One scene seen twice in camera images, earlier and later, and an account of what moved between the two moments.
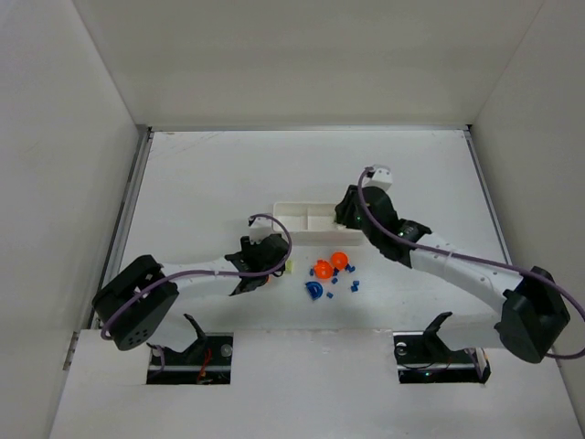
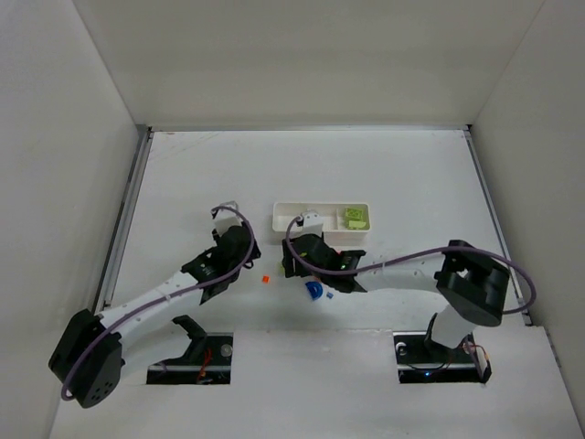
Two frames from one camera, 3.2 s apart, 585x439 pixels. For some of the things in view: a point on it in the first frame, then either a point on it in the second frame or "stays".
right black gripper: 344,210 → 292,261
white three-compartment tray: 313,224 stays
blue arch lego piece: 314,289 stays
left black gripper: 272,250 → 239,240
